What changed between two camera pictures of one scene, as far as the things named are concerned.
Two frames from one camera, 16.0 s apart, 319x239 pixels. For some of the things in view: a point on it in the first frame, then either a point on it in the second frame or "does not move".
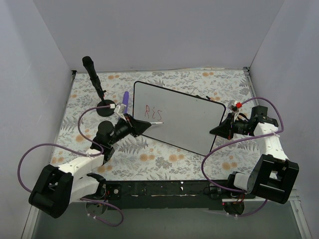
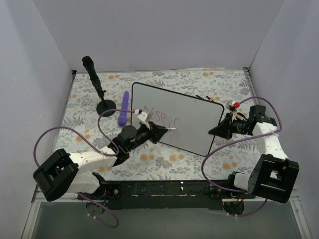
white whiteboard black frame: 188,119 does not move
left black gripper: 132,125 to 153,132
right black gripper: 231,127 does not move
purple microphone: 125,100 does not move
